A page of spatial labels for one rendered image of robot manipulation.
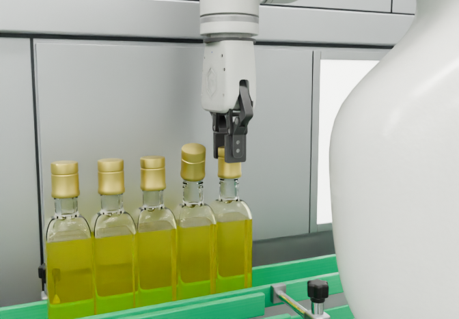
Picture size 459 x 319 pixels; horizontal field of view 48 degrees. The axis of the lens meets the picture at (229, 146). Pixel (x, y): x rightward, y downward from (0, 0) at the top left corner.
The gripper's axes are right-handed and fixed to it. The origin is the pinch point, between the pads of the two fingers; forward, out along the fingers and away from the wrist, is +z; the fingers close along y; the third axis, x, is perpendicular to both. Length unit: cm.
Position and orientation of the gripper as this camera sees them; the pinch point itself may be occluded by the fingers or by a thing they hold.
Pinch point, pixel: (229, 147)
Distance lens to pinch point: 75.4
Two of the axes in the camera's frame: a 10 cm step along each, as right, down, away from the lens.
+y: 4.0, 1.1, -9.1
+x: 9.2, -0.5, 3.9
